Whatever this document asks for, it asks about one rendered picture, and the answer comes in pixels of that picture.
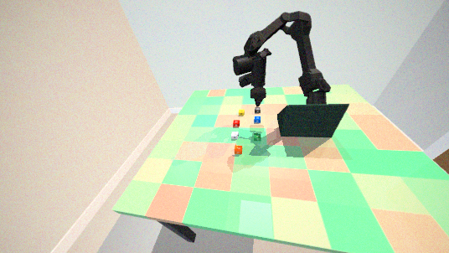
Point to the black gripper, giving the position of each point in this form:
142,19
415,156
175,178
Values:
259,92

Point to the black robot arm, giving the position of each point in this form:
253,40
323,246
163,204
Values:
311,79

